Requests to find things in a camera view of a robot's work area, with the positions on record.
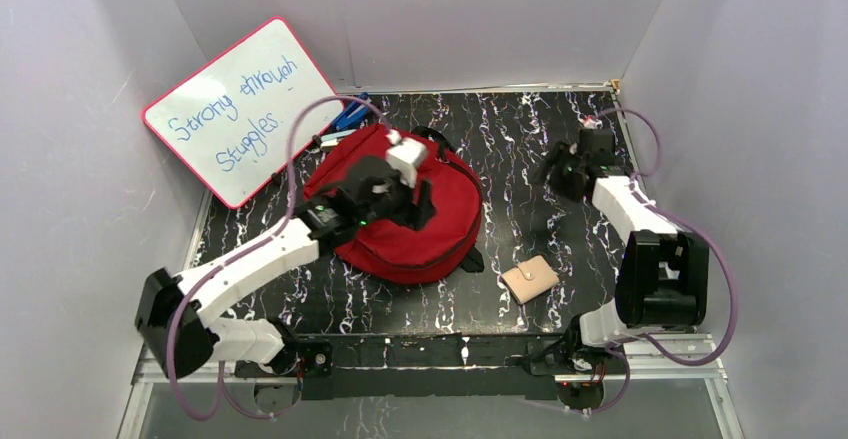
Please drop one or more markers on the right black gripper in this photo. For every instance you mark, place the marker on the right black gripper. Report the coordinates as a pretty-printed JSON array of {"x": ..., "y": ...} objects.
[{"x": 558, "y": 156}]

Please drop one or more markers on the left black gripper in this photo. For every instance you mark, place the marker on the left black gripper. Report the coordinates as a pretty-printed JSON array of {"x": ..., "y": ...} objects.
[{"x": 411, "y": 200}]

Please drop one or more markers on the red student backpack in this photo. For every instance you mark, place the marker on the red student backpack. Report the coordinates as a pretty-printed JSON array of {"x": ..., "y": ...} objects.
[{"x": 447, "y": 242}]

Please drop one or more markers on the beige small wallet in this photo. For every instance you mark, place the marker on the beige small wallet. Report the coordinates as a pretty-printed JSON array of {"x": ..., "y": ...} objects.
[{"x": 529, "y": 279}]

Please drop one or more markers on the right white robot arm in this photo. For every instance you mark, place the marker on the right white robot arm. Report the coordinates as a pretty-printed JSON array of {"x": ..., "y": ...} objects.
[{"x": 662, "y": 281}]

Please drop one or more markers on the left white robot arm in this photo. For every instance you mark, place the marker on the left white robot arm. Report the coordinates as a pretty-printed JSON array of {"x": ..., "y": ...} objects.
[{"x": 181, "y": 318}]

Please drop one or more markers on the blue stapler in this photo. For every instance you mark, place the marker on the blue stapler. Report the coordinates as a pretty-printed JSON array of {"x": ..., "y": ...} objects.
[{"x": 351, "y": 117}]

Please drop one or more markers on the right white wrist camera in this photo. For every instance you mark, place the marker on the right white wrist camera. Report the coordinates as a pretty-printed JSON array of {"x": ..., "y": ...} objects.
[{"x": 590, "y": 122}]

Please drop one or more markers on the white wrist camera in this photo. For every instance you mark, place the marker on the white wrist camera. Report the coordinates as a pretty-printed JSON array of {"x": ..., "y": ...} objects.
[
  {"x": 590, "y": 122},
  {"x": 405, "y": 155}
]

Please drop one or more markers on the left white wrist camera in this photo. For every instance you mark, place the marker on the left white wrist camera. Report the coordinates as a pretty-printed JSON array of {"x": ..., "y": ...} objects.
[{"x": 405, "y": 155}]

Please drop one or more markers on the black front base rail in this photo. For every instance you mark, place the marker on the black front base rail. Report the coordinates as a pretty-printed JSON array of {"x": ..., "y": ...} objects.
[{"x": 450, "y": 365}]

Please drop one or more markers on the white board pink frame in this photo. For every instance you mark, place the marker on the white board pink frame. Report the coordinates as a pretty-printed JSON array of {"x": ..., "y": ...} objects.
[{"x": 241, "y": 118}]

